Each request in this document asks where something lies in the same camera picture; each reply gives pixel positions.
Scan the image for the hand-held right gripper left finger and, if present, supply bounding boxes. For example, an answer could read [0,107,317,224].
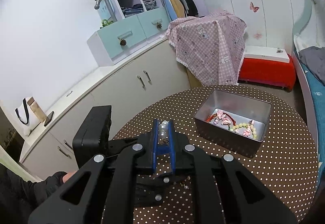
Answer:
[28,119,163,224]

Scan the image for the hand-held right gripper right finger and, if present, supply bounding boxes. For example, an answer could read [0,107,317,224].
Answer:
[168,121,297,224]

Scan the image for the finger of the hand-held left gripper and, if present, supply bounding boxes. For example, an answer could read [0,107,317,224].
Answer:
[108,136,140,160]
[132,174,178,208]

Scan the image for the clear bead bracelet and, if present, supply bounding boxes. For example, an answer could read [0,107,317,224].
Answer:
[158,121,170,144]

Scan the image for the red cord charm bracelet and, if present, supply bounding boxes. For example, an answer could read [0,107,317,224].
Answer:
[207,110,238,129]

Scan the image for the metal tin box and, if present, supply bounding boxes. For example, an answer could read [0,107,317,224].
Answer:
[194,89,273,159]

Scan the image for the pale bead bracelet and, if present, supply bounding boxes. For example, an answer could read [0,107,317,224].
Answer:
[229,121,258,138]

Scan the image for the person's left forearm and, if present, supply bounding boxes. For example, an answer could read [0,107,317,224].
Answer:
[0,163,68,224]

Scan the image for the person's left hand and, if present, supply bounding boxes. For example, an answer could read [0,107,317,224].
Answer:
[62,172,79,184]

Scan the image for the black phone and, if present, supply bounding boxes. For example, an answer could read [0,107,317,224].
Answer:
[44,111,54,127]

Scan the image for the low white cabinet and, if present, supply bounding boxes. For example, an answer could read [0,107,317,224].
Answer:
[19,36,192,179]

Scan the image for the tan carton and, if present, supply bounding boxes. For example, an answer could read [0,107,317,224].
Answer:
[27,97,47,123]

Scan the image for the cardboard box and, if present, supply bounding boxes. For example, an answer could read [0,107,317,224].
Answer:
[186,68,204,87]

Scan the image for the white tote bag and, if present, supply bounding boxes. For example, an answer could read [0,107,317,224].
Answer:
[15,97,38,136]

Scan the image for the teal drawer cabinet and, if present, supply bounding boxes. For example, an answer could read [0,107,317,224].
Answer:
[87,7,171,66]

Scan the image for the pink checked bear cloth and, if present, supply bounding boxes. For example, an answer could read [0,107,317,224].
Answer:
[166,10,247,85]

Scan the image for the round polka-dot table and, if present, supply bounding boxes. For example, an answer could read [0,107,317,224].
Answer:
[110,84,319,224]

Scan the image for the red storage ottoman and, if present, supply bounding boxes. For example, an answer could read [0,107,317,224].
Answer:
[238,46,296,91]

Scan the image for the folded blue clothes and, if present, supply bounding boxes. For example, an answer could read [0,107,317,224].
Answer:
[119,4,144,15]

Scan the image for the folded grey clothes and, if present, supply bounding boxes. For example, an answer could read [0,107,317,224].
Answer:
[142,0,157,10]

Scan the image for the teal bed sheet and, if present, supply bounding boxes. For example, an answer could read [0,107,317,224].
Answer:
[301,64,325,161]

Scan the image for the grey duvet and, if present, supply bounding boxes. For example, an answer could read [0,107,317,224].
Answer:
[298,46,325,82]

